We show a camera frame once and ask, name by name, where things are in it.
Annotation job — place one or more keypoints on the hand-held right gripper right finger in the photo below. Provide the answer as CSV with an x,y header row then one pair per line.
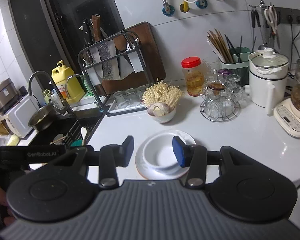
x,y
180,153

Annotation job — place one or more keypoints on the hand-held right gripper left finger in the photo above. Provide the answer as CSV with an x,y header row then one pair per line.
x,y
128,151

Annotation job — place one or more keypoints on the white leaf-patterned plate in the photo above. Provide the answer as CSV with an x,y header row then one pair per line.
x,y
139,155

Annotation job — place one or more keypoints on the plain white bowl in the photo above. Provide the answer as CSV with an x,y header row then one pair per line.
x,y
160,155

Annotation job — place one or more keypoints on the yellow cloth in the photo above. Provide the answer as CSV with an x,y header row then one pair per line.
x,y
13,140

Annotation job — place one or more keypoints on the white ceramic bowl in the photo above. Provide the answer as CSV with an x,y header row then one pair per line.
x,y
168,117

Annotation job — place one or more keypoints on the white drain tray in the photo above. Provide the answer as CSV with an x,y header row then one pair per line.
x,y
125,111

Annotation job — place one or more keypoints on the white box appliance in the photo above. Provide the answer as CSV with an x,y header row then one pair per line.
x,y
20,116

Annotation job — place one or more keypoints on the white spoon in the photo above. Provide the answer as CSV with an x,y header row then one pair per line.
x,y
83,132

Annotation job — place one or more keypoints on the clear drinking glass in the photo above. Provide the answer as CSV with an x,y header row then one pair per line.
x,y
141,93
120,100
132,97

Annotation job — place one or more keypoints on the green sponge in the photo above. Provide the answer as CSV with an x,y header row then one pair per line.
x,y
76,143

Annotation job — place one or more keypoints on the steel pot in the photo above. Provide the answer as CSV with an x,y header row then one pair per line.
x,y
48,112

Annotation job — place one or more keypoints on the black kitchen sink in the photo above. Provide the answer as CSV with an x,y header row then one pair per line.
x,y
75,126

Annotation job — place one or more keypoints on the cluster of patterned glass cups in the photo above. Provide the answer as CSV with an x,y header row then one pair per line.
x,y
212,102

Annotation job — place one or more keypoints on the enoki mushroom bunch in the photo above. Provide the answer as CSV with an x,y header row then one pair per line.
x,y
162,92

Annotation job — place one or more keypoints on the brown rice cooker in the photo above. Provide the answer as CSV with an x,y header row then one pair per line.
x,y
2,92

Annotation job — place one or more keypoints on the black metal knife rack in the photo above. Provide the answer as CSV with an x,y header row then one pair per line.
x,y
148,80

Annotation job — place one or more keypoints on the red-lidded clear jar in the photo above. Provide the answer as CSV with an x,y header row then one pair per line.
x,y
193,80

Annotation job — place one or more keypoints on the green bottle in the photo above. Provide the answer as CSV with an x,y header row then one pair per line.
x,y
87,87

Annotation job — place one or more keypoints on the tall grey faucet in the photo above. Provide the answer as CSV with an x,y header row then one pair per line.
x,y
37,72

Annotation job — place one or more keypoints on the yellow detergent bottle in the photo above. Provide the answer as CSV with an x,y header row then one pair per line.
x,y
65,85

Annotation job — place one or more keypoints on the plain steel wide knife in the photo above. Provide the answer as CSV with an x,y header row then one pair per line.
x,y
136,61

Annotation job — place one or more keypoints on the brown wooden cutting board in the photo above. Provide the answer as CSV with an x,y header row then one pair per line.
x,y
153,62

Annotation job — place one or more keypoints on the small grey faucet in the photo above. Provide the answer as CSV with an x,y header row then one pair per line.
x,y
75,76

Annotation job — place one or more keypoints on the hammered steel cleaver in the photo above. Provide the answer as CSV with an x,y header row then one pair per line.
x,y
107,60

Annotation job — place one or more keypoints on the white electric cooking pot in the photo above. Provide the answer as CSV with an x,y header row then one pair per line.
x,y
262,92

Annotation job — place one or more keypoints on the bundle of wooden chopsticks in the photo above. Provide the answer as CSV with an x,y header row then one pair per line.
x,y
220,46

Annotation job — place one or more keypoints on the cream kettle base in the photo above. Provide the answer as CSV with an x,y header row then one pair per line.
x,y
290,120

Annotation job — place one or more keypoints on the green chopstick holder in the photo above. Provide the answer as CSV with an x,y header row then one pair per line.
x,y
243,55

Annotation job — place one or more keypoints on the bundle of black chopsticks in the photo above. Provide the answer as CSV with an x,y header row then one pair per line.
x,y
240,47

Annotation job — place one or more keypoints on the steel ladle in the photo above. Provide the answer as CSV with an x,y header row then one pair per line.
x,y
265,47

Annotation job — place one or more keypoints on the blue pipe flange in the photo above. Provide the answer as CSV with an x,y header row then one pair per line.
x,y
168,9
201,3

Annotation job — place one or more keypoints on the dark window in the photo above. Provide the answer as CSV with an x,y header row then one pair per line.
x,y
65,17

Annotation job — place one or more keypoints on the dark wall power strip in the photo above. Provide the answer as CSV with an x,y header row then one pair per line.
x,y
293,12

